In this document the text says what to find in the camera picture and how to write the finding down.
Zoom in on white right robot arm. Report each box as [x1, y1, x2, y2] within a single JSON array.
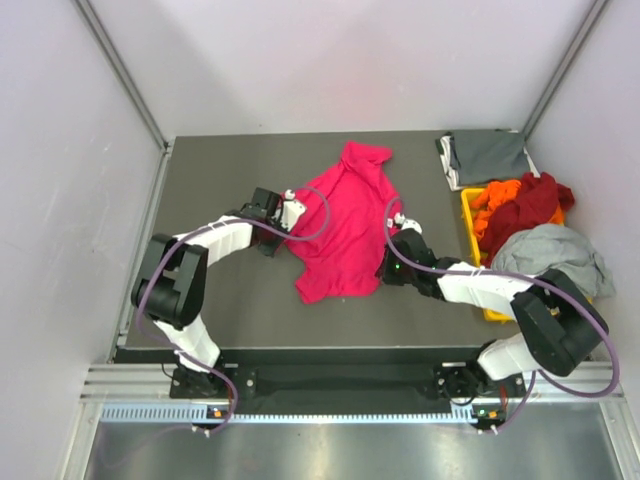
[[377, 228, 620, 398]]

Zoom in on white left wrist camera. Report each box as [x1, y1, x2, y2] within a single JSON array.
[[278, 189, 306, 232]]

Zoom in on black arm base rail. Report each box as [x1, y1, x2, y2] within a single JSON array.
[[164, 344, 526, 414]]

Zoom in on slotted grey cable duct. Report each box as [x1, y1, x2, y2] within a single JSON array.
[[100, 403, 505, 428]]

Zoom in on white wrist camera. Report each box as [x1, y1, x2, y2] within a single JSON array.
[[393, 212, 423, 234], [278, 189, 306, 232]]

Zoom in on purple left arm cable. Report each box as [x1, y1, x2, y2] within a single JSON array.
[[135, 185, 331, 436]]

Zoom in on orange t shirt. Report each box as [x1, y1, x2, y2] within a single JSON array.
[[469, 180, 566, 241]]

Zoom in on yellow plastic bin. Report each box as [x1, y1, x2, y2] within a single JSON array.
[[459, 187, 594, 323]]

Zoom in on right aluminium corner post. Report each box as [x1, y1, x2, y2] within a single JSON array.
[[522, 0, 611, 139]]

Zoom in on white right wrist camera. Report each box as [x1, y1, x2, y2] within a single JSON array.
[[393, 212, 423, 234]]

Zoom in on left aluminium corner post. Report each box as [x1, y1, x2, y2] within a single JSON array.
[[69, 0, 174, 151]]

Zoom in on aluminium frame rail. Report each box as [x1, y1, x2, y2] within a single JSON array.
[[81, 361, 613, 403]]

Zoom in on folded dark grey t shirt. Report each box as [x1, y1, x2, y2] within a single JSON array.
[[443, 130, 535, 185]]

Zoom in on pink t shirt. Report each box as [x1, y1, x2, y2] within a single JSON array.
[[285, 141, 399, 304]]

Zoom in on aluminium corner post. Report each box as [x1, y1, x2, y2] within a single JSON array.
[[522, 0, 611, 139], [69, 0, 174, 151]]

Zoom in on light grey t shirt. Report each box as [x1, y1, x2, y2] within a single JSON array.
[[491, 224, 616, 299]]

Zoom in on dark red t shirt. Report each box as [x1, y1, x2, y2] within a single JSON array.
[[477, 172, 576, 261]]

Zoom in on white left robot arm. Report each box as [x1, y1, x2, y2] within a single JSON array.
[[130, 188, 306, 399]]

